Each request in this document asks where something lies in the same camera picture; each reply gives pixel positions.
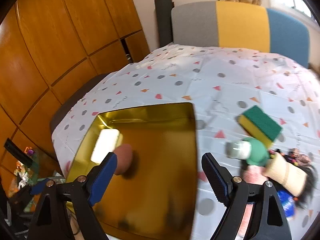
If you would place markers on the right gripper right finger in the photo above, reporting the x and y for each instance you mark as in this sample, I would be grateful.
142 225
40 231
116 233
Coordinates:
267 220

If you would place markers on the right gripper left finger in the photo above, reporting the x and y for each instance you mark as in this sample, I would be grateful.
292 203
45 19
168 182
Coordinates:
50 220

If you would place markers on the blue tissue pack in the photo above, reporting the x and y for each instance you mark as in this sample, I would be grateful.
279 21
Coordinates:
288 203

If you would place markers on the pink towel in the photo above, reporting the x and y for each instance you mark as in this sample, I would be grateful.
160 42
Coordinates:
253 175

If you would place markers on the beige knit cloth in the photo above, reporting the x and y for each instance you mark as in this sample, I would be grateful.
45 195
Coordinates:
286 174

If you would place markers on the green powder puff jar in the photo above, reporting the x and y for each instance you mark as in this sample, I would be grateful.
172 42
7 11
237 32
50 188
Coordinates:
249 149

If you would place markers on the pink patterned scrunchie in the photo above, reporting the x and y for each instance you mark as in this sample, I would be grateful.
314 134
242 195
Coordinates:
298 159

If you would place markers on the brown egg-shaped makeup sponge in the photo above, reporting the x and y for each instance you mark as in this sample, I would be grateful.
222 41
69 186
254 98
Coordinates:
124 158

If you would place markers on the green and yellow sponge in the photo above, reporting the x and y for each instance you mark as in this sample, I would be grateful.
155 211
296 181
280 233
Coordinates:
259 125

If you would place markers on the black hair wig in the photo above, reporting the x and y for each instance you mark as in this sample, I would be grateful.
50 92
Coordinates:
306 196

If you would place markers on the gold tray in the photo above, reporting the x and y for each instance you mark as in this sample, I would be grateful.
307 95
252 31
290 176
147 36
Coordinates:
155 198

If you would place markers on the patterned white tablecloth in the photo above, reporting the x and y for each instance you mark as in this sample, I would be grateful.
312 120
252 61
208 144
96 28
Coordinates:
221 83

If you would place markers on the wooden wardrobe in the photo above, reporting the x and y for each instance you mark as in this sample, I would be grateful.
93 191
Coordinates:
49 49

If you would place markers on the grey yellow blue headboard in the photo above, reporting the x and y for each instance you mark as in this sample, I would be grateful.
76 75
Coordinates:
241 25

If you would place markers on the black rolled mat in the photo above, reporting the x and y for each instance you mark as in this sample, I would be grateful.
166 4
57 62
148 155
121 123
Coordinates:
163 10

